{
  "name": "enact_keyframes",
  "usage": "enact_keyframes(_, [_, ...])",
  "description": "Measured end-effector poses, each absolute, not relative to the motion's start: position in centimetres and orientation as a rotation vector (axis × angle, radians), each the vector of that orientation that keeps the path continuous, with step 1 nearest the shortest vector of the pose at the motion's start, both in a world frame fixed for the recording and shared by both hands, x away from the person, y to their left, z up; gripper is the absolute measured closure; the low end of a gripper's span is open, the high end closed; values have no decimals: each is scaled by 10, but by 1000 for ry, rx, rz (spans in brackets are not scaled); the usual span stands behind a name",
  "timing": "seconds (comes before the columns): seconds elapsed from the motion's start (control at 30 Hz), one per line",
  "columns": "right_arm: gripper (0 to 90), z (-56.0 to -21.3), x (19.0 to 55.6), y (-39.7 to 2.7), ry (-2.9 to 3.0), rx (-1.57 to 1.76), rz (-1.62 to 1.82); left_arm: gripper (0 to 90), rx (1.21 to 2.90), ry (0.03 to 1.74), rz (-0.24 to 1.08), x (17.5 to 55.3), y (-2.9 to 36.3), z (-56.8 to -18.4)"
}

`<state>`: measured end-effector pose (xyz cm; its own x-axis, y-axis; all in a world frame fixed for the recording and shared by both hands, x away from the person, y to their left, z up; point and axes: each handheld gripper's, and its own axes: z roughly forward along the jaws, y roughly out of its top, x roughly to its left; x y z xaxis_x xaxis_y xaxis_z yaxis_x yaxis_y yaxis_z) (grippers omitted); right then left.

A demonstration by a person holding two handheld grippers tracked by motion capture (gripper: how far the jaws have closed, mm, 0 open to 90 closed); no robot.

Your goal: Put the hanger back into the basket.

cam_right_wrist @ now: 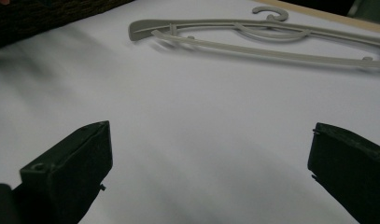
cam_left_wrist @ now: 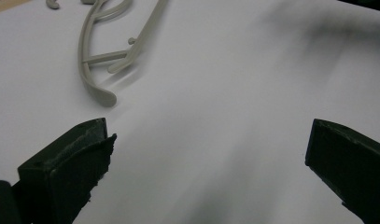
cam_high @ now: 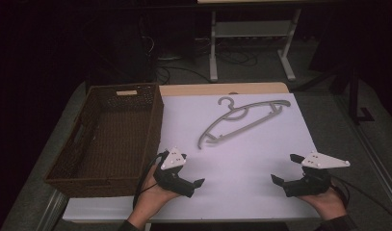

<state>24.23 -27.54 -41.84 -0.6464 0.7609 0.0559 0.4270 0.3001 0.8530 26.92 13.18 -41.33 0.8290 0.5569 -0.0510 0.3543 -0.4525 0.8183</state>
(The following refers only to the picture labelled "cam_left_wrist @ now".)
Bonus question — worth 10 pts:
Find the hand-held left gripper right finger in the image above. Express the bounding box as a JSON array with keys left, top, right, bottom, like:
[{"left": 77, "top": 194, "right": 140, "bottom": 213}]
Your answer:
[{"left": 304, "top": 118, "right": 380, "bottom": 224}]

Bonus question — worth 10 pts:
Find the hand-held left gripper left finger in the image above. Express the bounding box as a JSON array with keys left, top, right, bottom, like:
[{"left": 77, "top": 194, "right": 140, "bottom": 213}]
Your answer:
[{"left": 11, "top": 117, "right": 118, "bottom": 224}]

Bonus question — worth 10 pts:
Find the grey plastic clothes hanger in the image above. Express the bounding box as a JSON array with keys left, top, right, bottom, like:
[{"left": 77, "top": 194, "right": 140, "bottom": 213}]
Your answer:
[{"left": 77, "top": 0, "right": 169, "bottom": 108}]

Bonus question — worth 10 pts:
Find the small white plastic piece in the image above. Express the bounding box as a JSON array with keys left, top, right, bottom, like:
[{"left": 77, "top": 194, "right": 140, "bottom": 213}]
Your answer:
[{"left": 45, "top": 0, "right": 96, "bottom": 10}]

